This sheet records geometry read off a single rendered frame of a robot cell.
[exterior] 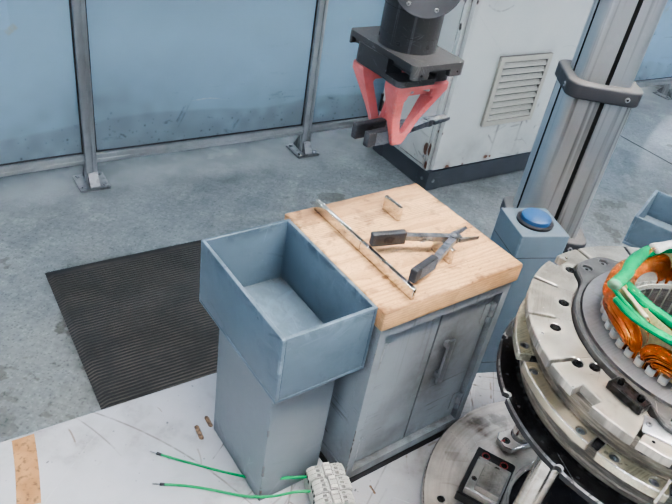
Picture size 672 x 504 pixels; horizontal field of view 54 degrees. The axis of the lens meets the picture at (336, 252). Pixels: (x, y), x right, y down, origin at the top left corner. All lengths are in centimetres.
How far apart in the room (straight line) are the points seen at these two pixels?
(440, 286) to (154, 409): 42
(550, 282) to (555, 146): 40
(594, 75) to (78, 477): 86
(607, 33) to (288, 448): 69
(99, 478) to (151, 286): 150
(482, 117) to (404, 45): 246
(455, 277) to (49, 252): 196
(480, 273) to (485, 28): 220
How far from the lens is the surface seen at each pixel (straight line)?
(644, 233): 96
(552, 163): 107
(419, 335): 73
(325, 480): 80
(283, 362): 61
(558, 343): 62
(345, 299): 68
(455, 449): 90
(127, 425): 89
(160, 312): 220
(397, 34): 63
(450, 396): 88
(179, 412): 90
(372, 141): 67
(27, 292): 234
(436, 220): 80
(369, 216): 77
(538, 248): 90
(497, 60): 299
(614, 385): 60
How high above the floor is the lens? 147
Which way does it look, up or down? 35 degrees down
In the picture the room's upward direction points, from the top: 10 degrees clockwise
